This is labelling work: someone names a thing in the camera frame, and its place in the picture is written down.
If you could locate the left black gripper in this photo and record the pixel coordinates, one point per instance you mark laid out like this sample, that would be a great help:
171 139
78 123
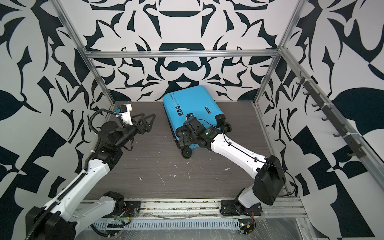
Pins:
144 126

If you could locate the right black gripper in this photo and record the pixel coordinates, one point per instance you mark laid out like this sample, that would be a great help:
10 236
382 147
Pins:
187 134

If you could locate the blue hard-shell suitcase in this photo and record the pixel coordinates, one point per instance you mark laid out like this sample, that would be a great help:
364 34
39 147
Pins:
193 102

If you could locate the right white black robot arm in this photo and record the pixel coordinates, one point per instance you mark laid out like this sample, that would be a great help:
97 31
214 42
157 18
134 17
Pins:
267 172

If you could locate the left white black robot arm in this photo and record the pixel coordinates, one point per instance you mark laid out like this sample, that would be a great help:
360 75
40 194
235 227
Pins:
58 219

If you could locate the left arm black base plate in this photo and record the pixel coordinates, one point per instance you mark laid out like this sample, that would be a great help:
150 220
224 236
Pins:
127 209

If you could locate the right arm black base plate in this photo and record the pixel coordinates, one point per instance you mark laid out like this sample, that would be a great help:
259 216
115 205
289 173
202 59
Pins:
234 208

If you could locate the aluminium frame rails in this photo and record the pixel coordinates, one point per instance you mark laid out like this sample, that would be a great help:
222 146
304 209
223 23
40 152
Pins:
371 161

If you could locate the white slotted cable duct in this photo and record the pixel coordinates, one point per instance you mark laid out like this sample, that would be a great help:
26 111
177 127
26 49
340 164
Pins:
178 224

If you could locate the black wall hook rack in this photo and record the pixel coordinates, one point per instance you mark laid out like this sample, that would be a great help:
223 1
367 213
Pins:
334 116

